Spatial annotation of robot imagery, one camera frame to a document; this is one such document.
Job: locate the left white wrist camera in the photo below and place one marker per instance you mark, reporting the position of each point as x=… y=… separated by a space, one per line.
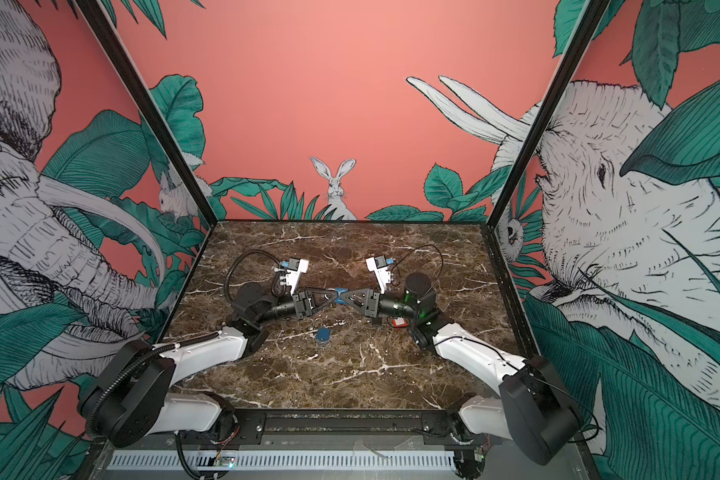
x=288 y=273

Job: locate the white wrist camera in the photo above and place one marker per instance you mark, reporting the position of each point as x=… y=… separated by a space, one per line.
x=381 y=267
x=288 y=273

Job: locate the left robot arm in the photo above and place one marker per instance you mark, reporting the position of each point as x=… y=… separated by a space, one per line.
x=133 y=397

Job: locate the right black frame post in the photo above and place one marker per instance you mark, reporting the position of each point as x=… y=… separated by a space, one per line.
x=587 y=24

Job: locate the blue padlock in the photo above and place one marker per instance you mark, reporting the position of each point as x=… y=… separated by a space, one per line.
x=340 y=293
x=323 y=336

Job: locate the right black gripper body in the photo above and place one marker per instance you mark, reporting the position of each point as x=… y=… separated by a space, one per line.
x=376 y=306

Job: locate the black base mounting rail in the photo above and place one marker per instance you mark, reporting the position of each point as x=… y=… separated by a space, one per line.
x=435 y=427

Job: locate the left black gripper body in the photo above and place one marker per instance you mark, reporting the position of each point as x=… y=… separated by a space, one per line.
x=300 y=307

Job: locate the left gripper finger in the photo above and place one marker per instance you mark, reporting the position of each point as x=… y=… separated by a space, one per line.
x=321 y=303
x=324 y=292

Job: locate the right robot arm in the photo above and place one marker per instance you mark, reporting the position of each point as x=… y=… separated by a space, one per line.
x=532 y=407

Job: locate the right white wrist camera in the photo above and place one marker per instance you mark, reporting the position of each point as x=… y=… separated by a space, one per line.
x=381 y=267

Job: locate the white slotted cable duct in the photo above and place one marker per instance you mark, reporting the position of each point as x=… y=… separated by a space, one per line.
x=281 y=460

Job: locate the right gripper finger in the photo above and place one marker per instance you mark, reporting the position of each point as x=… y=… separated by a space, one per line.
x=356 y=304
x=354 y=294

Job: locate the left black frame post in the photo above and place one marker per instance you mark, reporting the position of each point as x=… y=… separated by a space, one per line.
x=104 y=31

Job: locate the red padlock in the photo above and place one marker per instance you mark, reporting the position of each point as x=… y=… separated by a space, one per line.
x=398 y=323

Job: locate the black frame post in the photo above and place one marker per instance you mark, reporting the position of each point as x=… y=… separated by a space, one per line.
x=104 y=31
x=587 y=24

